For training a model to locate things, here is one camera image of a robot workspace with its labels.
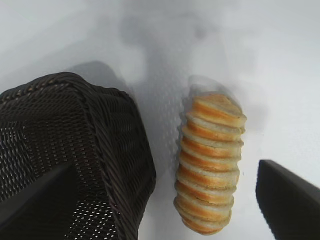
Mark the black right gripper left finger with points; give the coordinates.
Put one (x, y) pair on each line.
(32, 207)

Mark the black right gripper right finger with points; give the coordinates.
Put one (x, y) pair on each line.
(292, 200)

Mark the dark brown wicker basket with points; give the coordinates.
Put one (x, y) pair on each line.
(62, 130)

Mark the long ridged bread loaf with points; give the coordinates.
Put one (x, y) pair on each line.
(210, 165)

